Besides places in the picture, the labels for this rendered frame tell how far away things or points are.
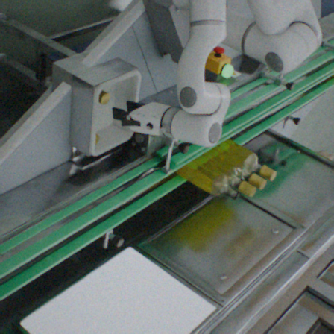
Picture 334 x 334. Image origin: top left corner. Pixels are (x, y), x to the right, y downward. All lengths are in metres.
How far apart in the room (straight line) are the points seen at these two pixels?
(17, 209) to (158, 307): 0.44
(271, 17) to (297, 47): 0.11
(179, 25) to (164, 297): 0.73
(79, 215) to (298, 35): 0.73
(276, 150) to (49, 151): 1.01
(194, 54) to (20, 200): 0.59
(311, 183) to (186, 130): 0.91
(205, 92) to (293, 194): 0.89
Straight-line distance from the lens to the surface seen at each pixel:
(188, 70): 1.35
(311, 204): 2.13
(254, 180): 1.86
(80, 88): 1.58
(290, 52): 1.59
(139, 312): 1.58
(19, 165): 1.60
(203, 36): 1.39
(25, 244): 1.49
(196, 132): 1.39
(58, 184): 1.64
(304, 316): 1.75
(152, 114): 1.47
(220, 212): 1.92
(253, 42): 1.63
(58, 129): 1.64
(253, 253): 1.81
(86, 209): 1.59
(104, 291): 1.61
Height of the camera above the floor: 1.75
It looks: 27 degrees down
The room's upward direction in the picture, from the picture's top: 122 degrees clockwise
